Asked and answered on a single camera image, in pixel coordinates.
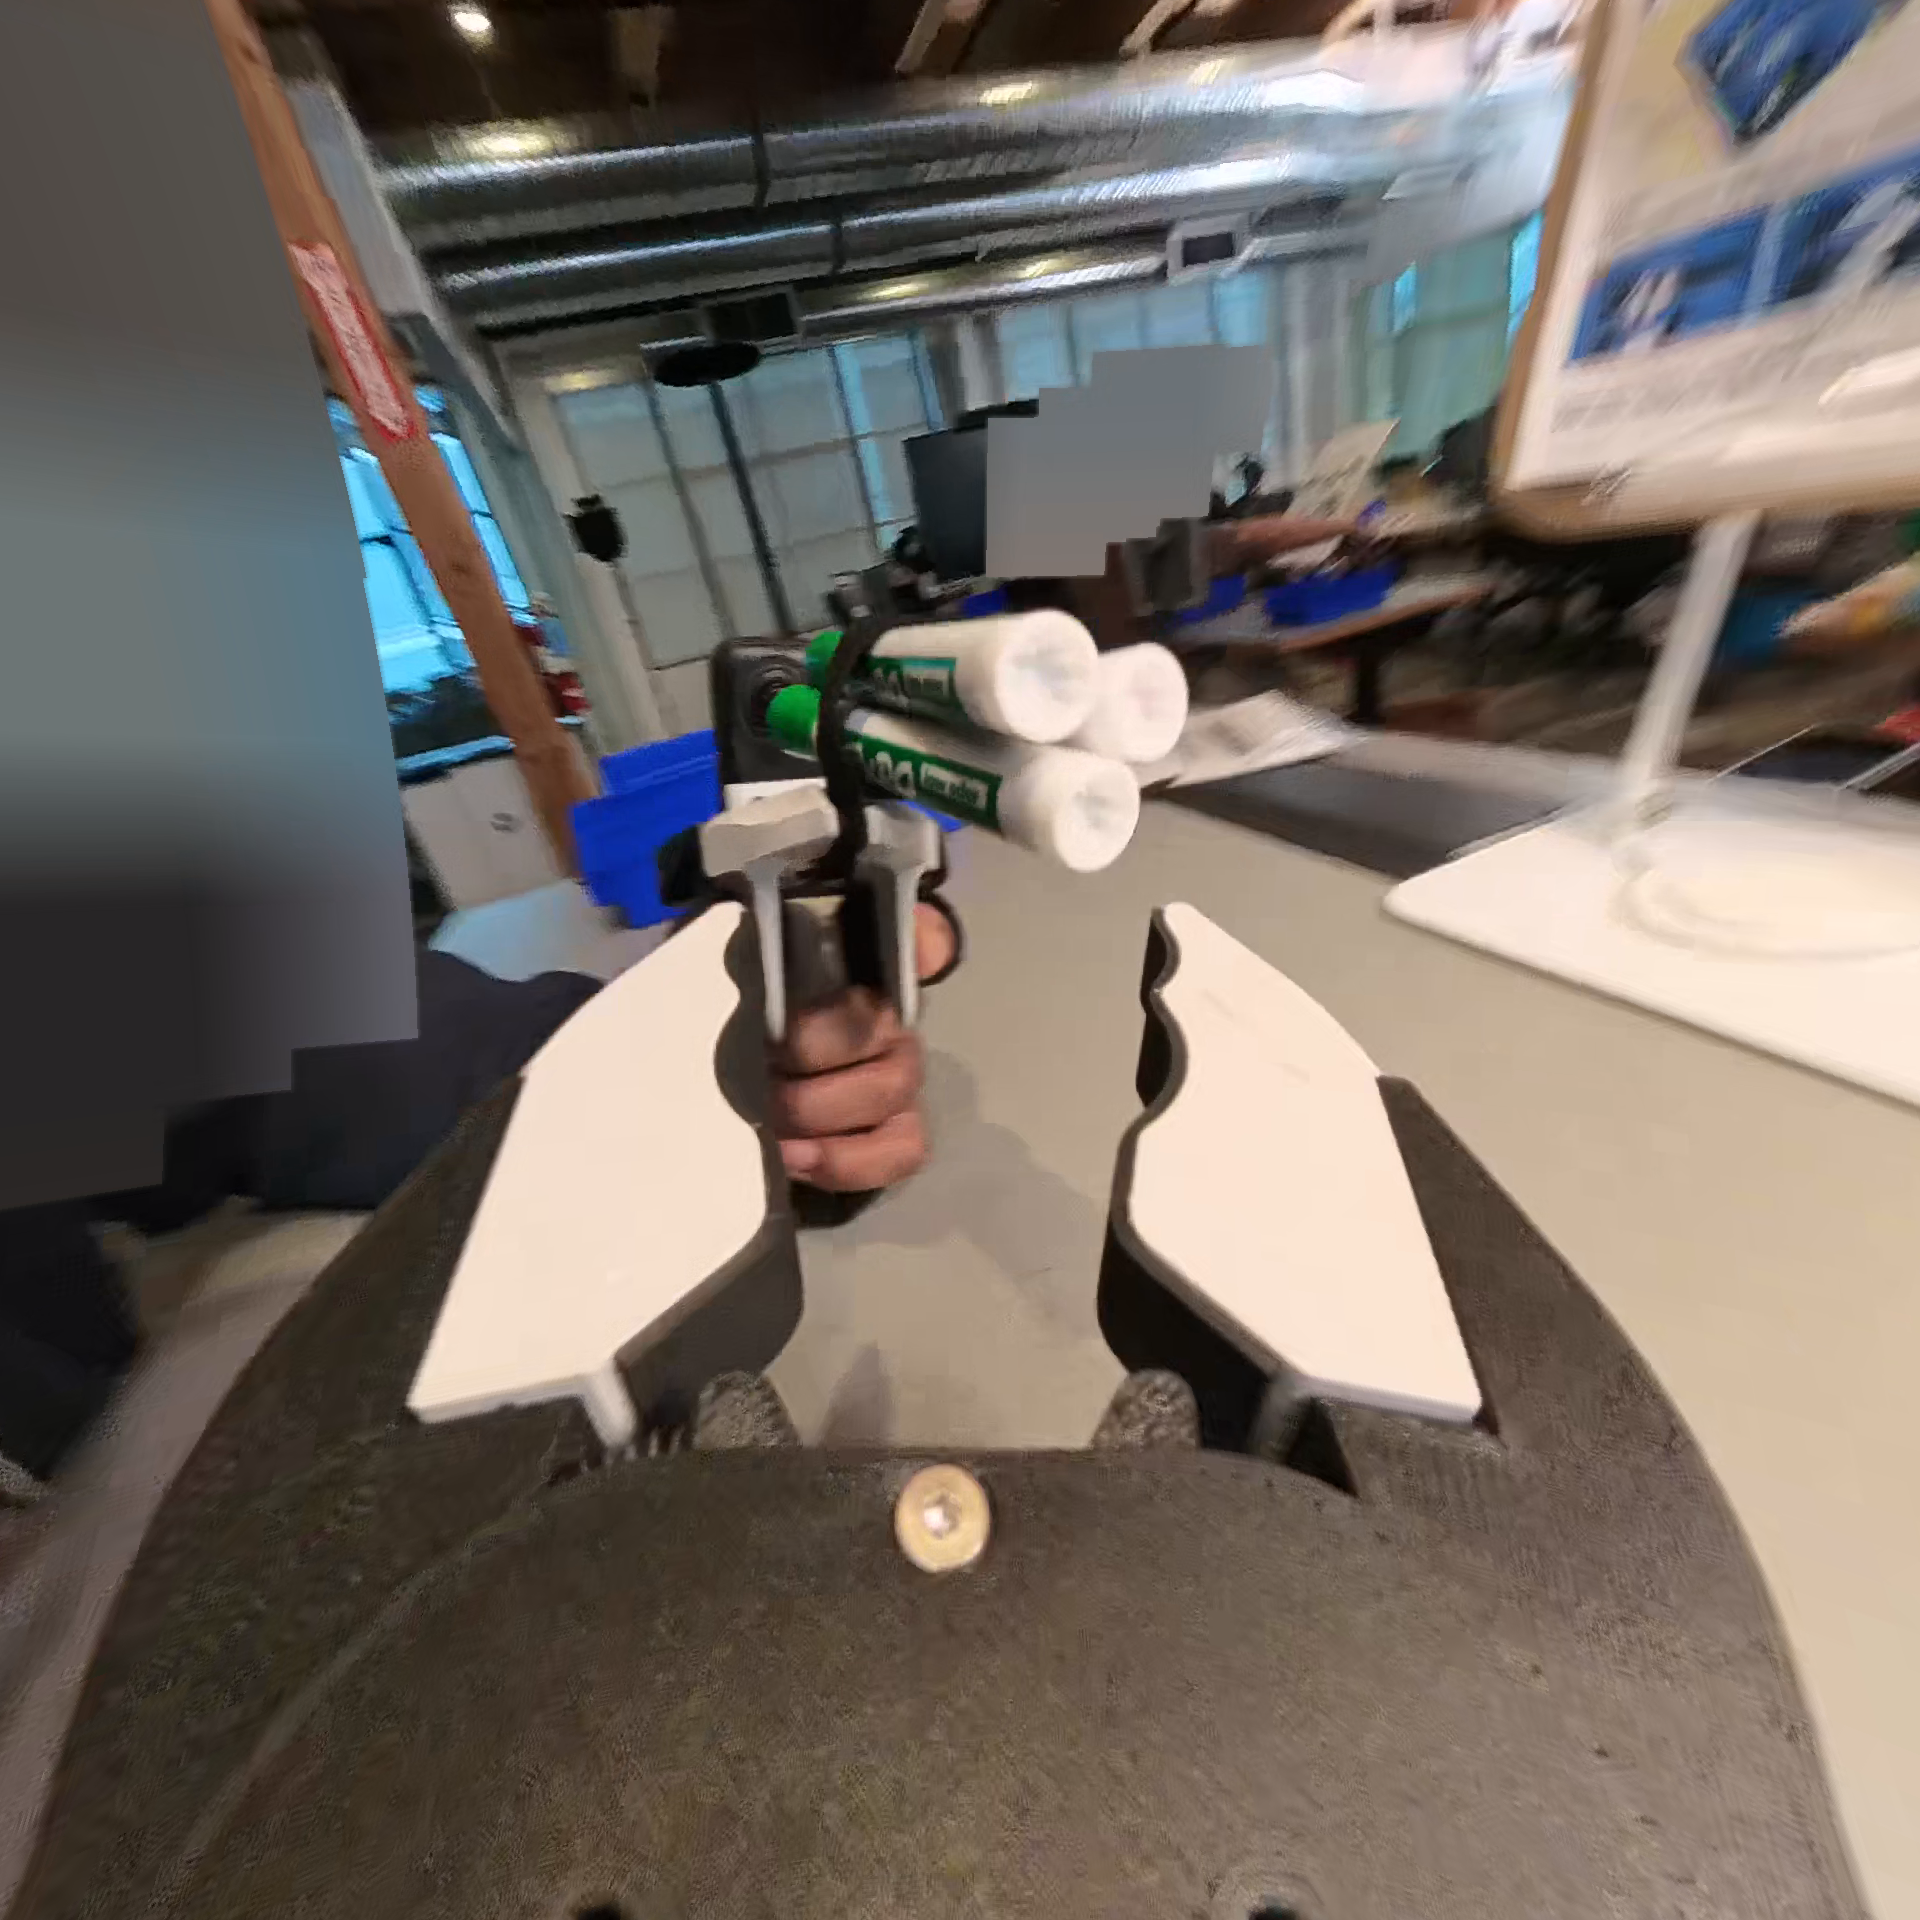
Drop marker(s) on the small blue bin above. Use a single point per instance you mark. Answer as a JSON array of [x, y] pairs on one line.
[[1364, 598]]

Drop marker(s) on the green dry erase marker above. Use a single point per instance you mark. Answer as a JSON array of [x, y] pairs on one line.
[[1035, 674], [1065, 806]]

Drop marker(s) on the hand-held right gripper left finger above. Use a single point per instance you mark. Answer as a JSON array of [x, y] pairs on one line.
[[616, 1216]]

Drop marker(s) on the clipboard with instruction sheet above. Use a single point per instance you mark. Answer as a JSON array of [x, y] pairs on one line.
[[1545, 496]]

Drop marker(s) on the blue plastic bin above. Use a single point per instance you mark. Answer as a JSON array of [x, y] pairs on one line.
[[645, 825]]

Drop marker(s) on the white paper notice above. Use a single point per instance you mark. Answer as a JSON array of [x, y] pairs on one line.
[[1772, 211]]

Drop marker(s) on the wooden post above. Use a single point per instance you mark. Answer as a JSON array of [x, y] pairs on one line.
[[405, 451]]

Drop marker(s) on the red dry erase marker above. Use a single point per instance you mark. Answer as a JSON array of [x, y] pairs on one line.
[[1139, 703]]

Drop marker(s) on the dark zip jacket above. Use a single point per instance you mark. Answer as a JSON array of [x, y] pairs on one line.
[[75, 1336]]

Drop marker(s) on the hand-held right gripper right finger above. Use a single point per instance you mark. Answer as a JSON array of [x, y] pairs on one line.
[[1291, 1216]]

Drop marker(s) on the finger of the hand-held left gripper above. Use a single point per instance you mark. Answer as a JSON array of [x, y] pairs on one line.
[[901, 856], [765, 841]]

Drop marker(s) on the white stand base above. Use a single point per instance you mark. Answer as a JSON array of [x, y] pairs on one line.
[[1681, 976]]

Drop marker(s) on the printed paper sheet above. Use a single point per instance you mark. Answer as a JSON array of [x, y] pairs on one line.
[[1260, 739]]

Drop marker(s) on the person's left hand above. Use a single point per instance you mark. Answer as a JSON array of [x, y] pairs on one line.
[[855, 1104]]

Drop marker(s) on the white recycling bin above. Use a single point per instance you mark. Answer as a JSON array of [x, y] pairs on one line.
[[496, 825]]

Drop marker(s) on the black ceiling lamp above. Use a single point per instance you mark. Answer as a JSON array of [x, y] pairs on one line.
[[708, 361]]

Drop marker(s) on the white stand pole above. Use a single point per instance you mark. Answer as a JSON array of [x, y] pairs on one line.
[[1681, 674]]

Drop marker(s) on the silver ventilation duct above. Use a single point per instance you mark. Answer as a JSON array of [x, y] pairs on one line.
[[901, 182]]

